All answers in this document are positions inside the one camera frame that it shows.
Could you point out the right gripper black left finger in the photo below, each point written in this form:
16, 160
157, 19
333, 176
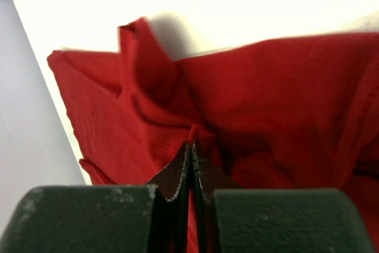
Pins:
152, 217

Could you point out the red t-shirt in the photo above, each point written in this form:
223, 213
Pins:
300, 112

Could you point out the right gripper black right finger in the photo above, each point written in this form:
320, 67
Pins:
234, 219

